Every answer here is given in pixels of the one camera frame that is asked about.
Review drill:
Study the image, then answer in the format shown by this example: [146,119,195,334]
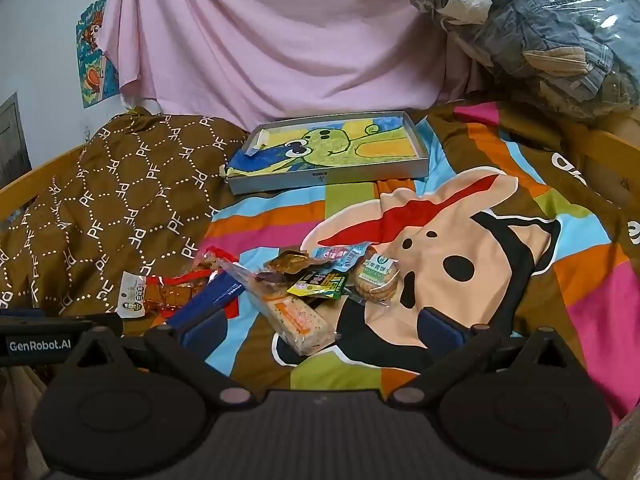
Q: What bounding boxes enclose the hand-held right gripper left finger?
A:
[62,309,258,407]

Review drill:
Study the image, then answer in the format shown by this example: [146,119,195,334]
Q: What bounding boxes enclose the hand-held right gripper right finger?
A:
[389,306,582,407]

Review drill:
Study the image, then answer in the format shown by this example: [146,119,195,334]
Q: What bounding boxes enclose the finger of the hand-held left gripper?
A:
[91,312,124,339]

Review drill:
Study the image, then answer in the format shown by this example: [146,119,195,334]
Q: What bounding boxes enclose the blue snack box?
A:
[165,275,247,331]

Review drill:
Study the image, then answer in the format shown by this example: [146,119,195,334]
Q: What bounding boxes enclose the clear packet of brown balls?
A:
[121,269,211,319]

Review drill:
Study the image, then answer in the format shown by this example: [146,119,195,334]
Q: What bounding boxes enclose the round biscuit packet green label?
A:
[347,254,402,307]

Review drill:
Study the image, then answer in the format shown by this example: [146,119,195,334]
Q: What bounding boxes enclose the long clear cracker packet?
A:
[217,259,337,357]

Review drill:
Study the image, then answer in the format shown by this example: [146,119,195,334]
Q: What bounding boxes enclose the gold snack packet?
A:
[263,249,321,275]

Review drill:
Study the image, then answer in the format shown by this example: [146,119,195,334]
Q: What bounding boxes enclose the light blue snack packet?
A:
[311,241,373,273]

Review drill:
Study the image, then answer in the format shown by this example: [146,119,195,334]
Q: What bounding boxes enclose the yellow green snack packet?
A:
[286,269,349,302]

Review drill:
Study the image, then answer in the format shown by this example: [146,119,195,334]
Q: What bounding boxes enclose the grey shallow cardboard box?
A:
[225,110,431,196]

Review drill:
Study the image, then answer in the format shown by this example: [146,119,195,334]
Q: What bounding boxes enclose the colourful printed blanket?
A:
[120,100,640,421]

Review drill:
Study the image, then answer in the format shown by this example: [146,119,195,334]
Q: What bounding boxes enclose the brown patterned quilt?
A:
[0,107,251,331]

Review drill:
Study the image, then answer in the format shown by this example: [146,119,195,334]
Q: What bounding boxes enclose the white tape piece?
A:
[245,129,271,158]

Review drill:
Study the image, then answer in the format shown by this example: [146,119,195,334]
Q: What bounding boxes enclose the pink hanging cloth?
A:
[100,0,481,133]

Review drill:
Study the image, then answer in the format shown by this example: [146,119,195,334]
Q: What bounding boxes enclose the clear bag of clothes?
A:
[405,0,640,121]

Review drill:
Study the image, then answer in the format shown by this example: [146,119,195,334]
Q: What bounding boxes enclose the grey wall panel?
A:
[0,92,32,188]

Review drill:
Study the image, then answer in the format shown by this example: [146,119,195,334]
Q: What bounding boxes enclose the cartoon wall poster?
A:
[75,0,121,108]

